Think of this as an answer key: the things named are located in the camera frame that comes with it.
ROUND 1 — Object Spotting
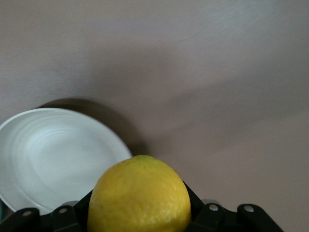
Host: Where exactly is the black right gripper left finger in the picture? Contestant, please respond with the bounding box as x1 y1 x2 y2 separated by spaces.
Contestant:
0 190 94 232

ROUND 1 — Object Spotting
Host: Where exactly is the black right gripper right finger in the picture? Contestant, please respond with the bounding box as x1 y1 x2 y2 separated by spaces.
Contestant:
183 181 284 232

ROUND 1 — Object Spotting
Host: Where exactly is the yellow lemon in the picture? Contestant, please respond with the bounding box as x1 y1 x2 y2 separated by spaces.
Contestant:
86 154 193 232

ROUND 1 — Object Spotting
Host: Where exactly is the pale beige plate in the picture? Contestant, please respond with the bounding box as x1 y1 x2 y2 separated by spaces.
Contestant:
0 108 134 217

